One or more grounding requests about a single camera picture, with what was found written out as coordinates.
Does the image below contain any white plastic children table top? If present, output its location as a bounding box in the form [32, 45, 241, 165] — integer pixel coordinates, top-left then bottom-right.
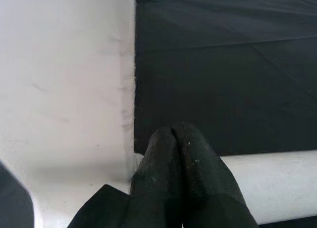
[0, 0, 138, 228]

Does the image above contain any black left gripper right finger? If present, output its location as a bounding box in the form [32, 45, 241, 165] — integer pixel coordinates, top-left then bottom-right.
[172, 121, 260, 228]

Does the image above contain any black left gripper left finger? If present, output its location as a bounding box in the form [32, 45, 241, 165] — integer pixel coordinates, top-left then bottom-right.
[66, 126, 184, 228]

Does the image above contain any white plastic table leg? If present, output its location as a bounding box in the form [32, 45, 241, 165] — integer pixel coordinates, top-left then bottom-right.
[133, 150, 317, 226]

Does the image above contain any black tablecloth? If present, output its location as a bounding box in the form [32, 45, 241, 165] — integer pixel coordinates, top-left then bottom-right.
[133, 0, 317, 228]

